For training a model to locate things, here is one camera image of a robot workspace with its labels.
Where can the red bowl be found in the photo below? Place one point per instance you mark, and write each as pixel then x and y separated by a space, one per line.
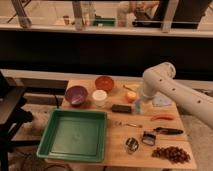
pixel 105 83

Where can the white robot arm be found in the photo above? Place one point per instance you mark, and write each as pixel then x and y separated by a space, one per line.
pixel 160 78

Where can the green plastic tray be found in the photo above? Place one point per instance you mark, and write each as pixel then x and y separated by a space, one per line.
pixel 74 135

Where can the white cup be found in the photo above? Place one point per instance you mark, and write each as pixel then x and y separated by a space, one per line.
pixel 99 97

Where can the black rectangular block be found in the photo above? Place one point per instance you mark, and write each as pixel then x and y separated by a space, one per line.
pixel 121 108

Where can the orange fruit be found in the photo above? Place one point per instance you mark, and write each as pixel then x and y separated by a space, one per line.
pixel 130 96

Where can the yellow banana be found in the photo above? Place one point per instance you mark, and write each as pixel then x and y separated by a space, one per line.
pixel 131 87

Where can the purple bowl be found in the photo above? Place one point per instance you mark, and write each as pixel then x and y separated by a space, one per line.
pixel 76 95

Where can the silver fork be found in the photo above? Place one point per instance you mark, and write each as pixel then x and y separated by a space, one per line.
pixel 118 123

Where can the orange carrot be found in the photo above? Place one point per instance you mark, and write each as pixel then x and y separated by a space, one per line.
pixel 163 116

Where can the small metal cup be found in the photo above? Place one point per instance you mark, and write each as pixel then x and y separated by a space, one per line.
pixel 131 145

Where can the square metal cutter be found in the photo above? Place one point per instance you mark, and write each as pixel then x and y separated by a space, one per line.
pixel 149 138

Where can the pile of brown nuts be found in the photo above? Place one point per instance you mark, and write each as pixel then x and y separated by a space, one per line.
pixel 172 153

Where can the black side table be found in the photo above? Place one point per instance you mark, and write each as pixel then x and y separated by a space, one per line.
pixel 12 117

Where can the black handled knife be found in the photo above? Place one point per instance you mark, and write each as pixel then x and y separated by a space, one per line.
pixel 168 131

